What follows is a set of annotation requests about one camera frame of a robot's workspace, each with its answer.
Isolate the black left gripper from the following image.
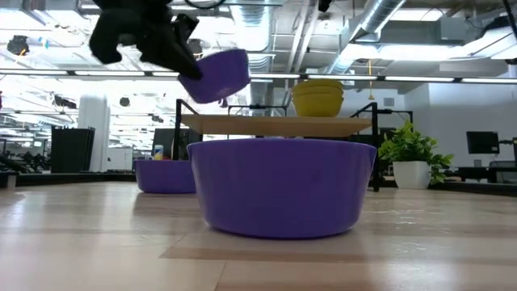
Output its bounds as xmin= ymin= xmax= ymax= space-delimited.
xmin=99 ymin=0 xmax=203 ymax=81

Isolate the blue mini bowl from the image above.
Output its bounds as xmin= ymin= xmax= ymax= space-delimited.
xmin=134 ymin=158 xmax=198 ymax=195
xmin=177 ymin=48 xmax=252 ymax=105
xmin=186 ymin=138 xmax=378 ymax=240

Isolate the yellow pear print bowl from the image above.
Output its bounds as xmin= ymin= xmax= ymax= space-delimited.
xmin=291 ymin=78 xmax=345 ymax=100
xmin=292 ymin=95 xmax=344 ymax=118

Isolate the white round column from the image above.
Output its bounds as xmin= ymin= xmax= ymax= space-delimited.
xmin=78 ymin=95 xmax=111 ymax=173

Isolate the wooden shelf with black legs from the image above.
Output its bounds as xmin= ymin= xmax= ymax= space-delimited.
xmin=172 ymin=99 xmax=414 ymax=193

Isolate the black cabinet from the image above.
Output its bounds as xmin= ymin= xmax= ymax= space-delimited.
xmin=51 ymin=127 xmax=96 ymax=174

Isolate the black hanging ceiling lamp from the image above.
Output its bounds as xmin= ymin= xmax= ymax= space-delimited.
xmin=6 ymin=35 xmax=30 ymax=57

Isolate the long ceiling light strip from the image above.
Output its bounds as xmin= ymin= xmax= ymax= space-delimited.
xmin=0 ymin=69 xmax=517 ymax=85

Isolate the green plant in white pot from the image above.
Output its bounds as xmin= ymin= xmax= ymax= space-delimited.
xmin=378 ymin=120 xmax=454 ymax=190

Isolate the black computer monitor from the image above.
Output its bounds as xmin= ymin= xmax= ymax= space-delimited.
xmin=466 ymin=131 xmax=501 ymax=154

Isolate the silver spiral ventilation duct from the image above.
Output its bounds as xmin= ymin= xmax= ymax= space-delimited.
xmin=326 ymin=0 xmax=407 ymax=78
xmin=229 ymin=0 xmax=276 ymax=116

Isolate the yellow hanging cord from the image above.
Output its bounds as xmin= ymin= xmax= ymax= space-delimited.
xmin=366 ymin=59 xmax=375 ymax=102

